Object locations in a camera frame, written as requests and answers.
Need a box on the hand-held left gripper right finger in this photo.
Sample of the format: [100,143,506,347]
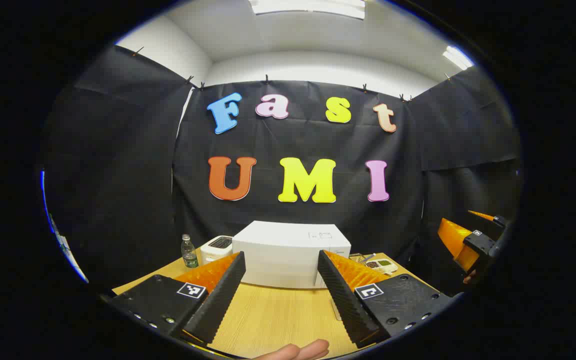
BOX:
[317,250,454,349]

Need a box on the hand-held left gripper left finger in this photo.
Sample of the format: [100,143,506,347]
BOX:
[102,251,247,346]

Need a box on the white microwave oven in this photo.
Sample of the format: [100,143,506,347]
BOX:
[231,220,352,290]

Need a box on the white toaster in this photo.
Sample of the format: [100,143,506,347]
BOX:
[200,235,234,265]

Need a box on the white divided seasoning tray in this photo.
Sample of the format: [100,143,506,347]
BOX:
[363,257,399,275]

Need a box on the clear plastic water bottle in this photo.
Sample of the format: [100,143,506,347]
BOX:
[181,234,199,269]

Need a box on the small ceiling light panel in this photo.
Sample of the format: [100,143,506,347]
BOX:
[442,45,475,71]

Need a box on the large ceiling light panel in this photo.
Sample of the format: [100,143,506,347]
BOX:
[248,0,367,20]

